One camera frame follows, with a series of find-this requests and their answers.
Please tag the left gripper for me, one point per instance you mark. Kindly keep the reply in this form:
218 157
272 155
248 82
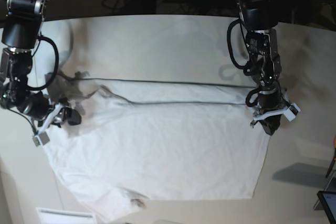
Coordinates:
270 99

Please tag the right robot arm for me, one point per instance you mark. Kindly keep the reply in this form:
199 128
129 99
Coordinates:
21 34

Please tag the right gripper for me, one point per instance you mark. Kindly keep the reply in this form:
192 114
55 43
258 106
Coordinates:
37 106

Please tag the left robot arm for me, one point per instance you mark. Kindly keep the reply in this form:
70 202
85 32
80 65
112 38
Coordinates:
257 19

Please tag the black tablet with stand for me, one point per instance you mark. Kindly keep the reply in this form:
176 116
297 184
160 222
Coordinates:
326 199

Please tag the white T-shirt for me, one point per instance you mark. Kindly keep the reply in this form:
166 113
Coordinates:
143 141

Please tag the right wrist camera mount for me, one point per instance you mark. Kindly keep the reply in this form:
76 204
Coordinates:
41 138

